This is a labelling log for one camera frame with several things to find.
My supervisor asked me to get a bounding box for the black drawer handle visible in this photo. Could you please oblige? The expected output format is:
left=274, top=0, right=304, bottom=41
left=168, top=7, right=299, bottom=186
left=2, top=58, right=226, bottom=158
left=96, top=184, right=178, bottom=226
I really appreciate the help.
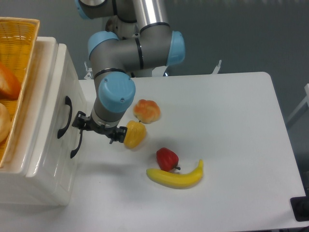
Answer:
left=57, top=95, right=73, bottom=139
left=70, top=130, right=83, bottom=159

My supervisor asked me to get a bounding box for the black device at table edge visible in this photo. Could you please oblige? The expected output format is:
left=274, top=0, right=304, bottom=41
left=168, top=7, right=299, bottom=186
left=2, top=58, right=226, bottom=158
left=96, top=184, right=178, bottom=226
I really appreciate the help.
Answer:
left=290, top=196, right=309, bottom=222

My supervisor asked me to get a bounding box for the orange croissant bread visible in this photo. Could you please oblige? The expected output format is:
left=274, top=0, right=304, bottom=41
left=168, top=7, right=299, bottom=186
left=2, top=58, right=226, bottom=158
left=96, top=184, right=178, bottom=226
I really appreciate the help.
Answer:
left=0, top=62, right=21, bottom=100

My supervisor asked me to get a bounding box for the yellow bell pepper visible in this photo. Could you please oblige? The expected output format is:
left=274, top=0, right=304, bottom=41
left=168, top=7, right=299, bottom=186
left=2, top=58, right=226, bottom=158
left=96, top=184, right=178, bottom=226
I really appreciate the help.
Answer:
left=124, top=120, right=147, bottom=149

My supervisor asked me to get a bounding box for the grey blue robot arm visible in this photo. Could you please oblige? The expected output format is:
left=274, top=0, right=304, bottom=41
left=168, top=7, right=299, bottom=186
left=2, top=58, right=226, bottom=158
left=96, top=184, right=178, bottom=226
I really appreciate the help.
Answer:
left=72, top=0, right=185, bottom=142

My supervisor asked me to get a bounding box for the black top drawer handle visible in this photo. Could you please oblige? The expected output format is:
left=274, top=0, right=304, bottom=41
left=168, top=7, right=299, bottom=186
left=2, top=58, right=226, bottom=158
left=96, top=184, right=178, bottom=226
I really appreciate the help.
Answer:
left=57, top=95, right=73, bottom=139

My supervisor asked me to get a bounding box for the red bell pepper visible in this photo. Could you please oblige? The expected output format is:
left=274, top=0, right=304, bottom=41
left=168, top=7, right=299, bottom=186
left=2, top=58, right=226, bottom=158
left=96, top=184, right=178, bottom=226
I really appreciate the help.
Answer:
left=156, top=147, right=181, bottom=172

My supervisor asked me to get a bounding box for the white drawer cabinet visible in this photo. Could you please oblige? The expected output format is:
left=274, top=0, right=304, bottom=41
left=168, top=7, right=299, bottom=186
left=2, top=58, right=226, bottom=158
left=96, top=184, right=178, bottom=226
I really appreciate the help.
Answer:
left=0, top=36, right=73, bottom=206

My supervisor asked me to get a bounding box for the black lower drawer handle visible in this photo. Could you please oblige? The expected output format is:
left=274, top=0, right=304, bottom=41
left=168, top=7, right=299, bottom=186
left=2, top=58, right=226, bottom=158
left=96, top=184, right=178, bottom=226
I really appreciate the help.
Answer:
left=70, top=130, right=83, bottom=159

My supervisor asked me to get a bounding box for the yellow wicker basket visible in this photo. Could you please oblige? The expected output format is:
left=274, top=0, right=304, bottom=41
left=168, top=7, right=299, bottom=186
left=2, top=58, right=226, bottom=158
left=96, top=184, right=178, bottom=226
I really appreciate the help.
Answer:
left=0, top=17, right=40, bottom=167

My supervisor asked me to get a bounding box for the yellow banana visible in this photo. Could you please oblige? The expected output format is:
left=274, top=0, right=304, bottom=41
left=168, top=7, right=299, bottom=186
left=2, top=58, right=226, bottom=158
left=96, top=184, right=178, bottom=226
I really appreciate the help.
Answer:
left=146, top=159, right=204, bottom=189

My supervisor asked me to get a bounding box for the white bracket left behind table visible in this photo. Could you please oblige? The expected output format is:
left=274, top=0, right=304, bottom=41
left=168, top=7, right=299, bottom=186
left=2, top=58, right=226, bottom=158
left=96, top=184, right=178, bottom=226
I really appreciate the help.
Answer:
left=84, top=61, right=94, bottom=80

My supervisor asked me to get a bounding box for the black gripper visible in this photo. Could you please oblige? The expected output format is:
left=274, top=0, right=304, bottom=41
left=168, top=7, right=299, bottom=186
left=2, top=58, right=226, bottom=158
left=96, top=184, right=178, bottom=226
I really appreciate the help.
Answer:
left=72, top=111, right=127, bottom=144

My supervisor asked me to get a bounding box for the white bracket behind table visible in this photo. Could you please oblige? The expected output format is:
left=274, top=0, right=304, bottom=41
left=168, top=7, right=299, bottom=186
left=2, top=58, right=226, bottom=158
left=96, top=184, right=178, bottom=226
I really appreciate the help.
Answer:
left=212, top=60, right=222, bottom=74
left=84, top=61, right=94, bottom=80

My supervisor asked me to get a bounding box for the orange flower shaped bread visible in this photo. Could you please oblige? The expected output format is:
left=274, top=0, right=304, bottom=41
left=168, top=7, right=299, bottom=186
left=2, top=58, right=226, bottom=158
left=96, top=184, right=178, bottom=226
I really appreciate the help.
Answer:
left=133, top=99, right=161, bottom=124

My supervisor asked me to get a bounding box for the white frame at right edge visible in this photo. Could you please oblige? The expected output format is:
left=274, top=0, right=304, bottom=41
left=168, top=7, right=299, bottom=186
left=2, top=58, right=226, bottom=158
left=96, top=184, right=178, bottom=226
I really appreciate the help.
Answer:
left=285, top=84, right=309, bottom=129

